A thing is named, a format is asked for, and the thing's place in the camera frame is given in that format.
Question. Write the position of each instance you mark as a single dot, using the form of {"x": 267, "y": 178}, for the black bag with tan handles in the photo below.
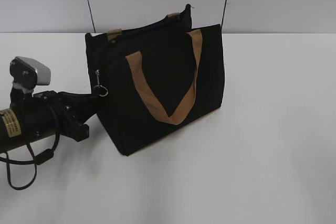
{"x": 160, "y": 78}

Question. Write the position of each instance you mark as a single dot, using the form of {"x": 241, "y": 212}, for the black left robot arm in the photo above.
{"x": 45, "y": 114}

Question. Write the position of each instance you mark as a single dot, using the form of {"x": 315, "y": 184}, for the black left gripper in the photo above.
{"x": 72, "y": 111}

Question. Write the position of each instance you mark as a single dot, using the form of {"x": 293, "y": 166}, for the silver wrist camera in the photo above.
{"x": 28, "y": 73}

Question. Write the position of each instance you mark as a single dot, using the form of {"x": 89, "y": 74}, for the silver zipper pull with ring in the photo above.
{"x": 99, "y": 89}

